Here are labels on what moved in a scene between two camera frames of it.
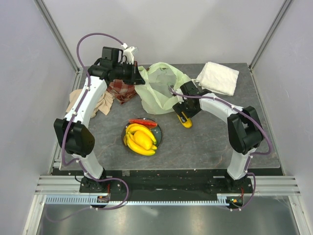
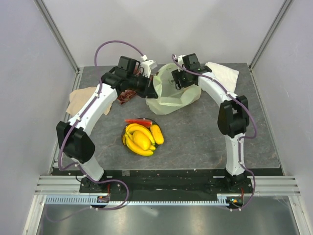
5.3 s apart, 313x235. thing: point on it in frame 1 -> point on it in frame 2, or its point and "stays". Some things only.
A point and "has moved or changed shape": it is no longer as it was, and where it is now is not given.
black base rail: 170,182 stays
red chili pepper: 150,124 has moved or changed shape
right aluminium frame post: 282,11 stays
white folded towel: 216,78 stays
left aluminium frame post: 61,41 stays
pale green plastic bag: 158,95 stays
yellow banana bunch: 133,127 stays
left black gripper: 135,78 -> 149,91
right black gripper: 179,107 -> 176,75
